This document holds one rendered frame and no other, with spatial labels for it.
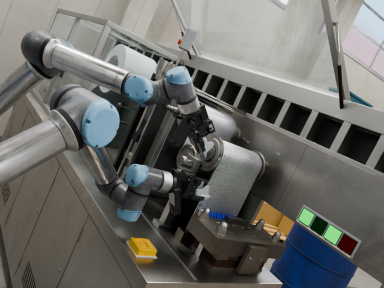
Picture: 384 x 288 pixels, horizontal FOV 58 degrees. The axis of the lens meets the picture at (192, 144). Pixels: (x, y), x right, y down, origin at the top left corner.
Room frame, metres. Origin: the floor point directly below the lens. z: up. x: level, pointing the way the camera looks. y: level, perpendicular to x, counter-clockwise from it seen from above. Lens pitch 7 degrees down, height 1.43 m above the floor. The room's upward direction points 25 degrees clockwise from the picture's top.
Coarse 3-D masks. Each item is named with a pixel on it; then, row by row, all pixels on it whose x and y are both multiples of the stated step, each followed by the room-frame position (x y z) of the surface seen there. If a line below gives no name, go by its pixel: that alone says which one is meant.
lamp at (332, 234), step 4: (328, 228) 1.24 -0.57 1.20; (332, 228) 1.23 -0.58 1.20; (328, 232) 1.23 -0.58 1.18; (332, 232) 1.22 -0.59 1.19; (336, 232) 1.21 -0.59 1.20; (340, 232) 1.20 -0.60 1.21; (324, 236) 1.24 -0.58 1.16; (328, 236) 1.23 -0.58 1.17; (332, 236) 1.22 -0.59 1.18; (336, 236) 1.21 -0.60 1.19; (332, 240) 1.21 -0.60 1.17; (336, 240) 1.20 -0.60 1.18
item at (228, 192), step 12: (216, 180) 1.32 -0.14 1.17; (228, 180) 1.36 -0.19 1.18; (240, 180) 1.40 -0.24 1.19; (216, 192) 1.34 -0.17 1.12; (228, 192) 1.38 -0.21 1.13; (240, 192) 1.42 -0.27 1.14; (204, 204) 1.32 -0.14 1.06; (216, 204) 1.36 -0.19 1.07; (228, 204) 1.40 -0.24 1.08; (240, 204) 1.44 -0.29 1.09
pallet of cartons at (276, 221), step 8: (264, 208) 5.02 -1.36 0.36; (272, 208) 5.09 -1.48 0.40; (264, 216) 5.05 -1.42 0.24; (272, 216) 5.12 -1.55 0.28; (280, 216) 5.20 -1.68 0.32; (272, 224) 5.16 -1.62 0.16; (280, 224) 5.12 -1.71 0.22; (288, 224) 5.00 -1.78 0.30; (272, 232) 4.86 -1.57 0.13; (288, 232) 4.94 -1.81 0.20
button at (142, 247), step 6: (132, 240) 1.07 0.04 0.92; (138, 240) 1.08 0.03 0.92; (144, 240) 1.10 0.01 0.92; (132, 246) 1.06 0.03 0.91; (138, 246) 1.04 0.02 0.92; (144, 246) 1.06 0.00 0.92; (150, 246) 1.08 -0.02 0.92; (138, 252) 1.03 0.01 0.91; (144, 252) 1.04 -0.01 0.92; (150, 252) 1.05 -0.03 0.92; (156, 252) 1.07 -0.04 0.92
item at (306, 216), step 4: (304, 208) 1.33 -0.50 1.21; (304, 212) 1.33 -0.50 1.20; (308, 212) 1.31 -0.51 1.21; (300, 216) 1.33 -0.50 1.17; (304, 216) 1.32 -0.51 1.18; (308, 216) 1.31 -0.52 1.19; (312, 216) 1.30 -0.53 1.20; (300, 220) 1.33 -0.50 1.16; (304, 220) 1.31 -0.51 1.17; (308, 220) 1.30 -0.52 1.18; (308, 224) 1.30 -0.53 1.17
